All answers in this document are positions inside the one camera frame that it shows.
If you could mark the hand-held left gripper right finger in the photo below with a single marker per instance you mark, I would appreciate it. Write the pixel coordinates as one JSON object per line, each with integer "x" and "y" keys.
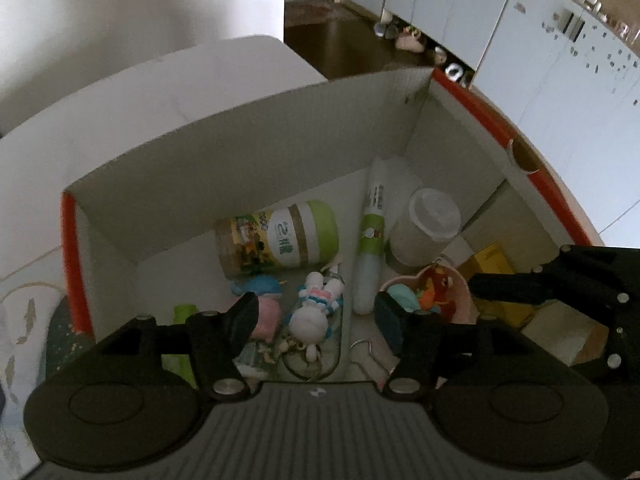
{"x": 392, "y": 320}

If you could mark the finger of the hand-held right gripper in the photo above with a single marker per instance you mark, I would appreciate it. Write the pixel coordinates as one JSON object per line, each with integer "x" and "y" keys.
{"x": 590, "y": 275}
{"x": 622, "y": 355}

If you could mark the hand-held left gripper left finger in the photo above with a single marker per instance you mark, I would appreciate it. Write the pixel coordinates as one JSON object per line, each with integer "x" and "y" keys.
{"x": 244, "y": 316}

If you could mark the pink toy figure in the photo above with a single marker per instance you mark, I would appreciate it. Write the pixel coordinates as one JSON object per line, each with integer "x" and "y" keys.
{"x": 267, "y": 312}

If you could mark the light blue toy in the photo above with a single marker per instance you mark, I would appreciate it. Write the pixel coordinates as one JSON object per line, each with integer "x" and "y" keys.
{"x": 402, "y": 295}

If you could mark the small teal dress figure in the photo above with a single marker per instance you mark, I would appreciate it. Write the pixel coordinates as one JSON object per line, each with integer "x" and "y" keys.
{"x": 252, "y": 357}

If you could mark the red toy figure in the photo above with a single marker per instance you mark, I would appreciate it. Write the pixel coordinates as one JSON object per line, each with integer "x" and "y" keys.
{"x": 437, "y": 282}

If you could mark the green highlighter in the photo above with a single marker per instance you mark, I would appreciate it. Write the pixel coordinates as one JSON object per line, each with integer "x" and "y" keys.
{"x": 182, "y": 312}

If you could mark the beige wooden block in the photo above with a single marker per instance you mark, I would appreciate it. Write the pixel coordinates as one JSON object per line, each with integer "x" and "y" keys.
{"x": 560, "y": 330}

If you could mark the white toy figure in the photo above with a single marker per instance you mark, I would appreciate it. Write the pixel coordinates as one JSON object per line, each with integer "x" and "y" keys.
{"x": 312, "y": 317}

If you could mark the pink heart dish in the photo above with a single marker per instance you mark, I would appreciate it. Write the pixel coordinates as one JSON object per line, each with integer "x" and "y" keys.
{"x": 460, "y": 302}

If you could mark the white green tube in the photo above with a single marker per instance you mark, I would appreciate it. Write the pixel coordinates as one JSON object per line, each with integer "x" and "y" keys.
{"x": 372, "y": 240}

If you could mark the green lidded jar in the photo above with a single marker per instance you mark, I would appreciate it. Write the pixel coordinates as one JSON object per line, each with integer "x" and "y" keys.
{"x": 280, "y": 240}

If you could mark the white plastic cup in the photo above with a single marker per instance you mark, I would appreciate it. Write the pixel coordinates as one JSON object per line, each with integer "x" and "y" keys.
{"x": 425, "y": 230}

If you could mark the yellow box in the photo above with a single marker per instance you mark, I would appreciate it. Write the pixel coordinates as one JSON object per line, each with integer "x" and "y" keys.
{"x": 492, "y": 260}

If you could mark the red cardboard box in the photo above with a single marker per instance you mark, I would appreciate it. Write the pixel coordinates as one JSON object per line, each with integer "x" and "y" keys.
{"x": 250, "y": 160}

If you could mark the row of shoes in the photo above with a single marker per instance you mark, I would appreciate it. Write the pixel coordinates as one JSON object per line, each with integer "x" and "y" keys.
{"x": 415, "y": 40}

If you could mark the patterned doormat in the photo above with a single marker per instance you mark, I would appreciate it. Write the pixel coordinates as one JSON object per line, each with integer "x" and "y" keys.
{"x": 315, "y": 10}

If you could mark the large white wall cabinet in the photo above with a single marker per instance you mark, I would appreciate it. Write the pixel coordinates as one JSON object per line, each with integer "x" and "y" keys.
{"x": 550, "y": 85}

